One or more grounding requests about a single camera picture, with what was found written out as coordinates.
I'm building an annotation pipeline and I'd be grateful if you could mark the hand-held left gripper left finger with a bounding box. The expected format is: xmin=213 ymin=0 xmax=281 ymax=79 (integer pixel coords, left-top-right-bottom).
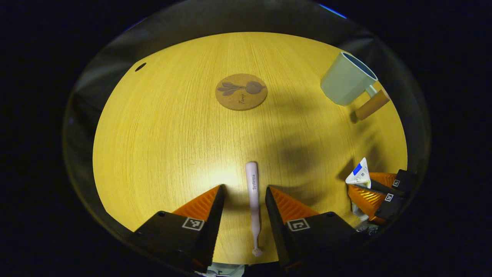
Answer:
xmin=133 ymin=185 xmax=226 ymax=272

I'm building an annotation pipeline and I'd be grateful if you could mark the pale pink toothbrush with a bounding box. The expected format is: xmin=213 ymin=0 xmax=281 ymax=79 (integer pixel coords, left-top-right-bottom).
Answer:
xmin=245 ymin=162 xmax=264 ymax=257

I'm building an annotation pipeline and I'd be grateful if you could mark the white toothpaste tube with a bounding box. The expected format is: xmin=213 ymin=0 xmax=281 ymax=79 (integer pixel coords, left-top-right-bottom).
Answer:
xmin=345 ymin=157 xmax=372 ymax=223

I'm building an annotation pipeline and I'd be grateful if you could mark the round brown cork coaster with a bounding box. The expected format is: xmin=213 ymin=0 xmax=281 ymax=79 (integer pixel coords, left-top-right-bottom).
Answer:
xmin=215 ymin=73 xmax=268 ymax=111

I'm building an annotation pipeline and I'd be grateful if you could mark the pale green cup wooden handle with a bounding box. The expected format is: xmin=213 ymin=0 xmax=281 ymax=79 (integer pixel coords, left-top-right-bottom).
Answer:
xmin=320 ymin=51 xmax=391 ymax=121

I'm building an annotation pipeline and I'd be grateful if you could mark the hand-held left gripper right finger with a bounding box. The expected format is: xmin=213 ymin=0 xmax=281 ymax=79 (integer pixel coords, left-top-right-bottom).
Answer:
xmin=265 ymin=185 xmax=362 ymax=270

